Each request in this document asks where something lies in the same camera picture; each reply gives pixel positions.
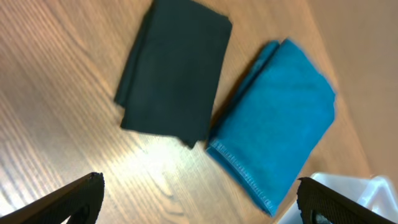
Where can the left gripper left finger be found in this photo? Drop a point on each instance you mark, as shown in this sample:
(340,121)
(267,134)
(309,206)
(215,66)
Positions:
(78,202)

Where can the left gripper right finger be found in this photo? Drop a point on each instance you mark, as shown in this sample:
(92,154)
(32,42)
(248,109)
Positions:
(319,204)

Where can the blue denim cloth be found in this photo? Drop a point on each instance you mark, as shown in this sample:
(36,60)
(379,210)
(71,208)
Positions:
(278,114)

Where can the black cloth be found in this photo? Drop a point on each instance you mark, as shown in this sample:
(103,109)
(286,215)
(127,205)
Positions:
(171,76)

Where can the clear plastic storage bin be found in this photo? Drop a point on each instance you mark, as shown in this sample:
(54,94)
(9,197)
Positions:
(376,194)

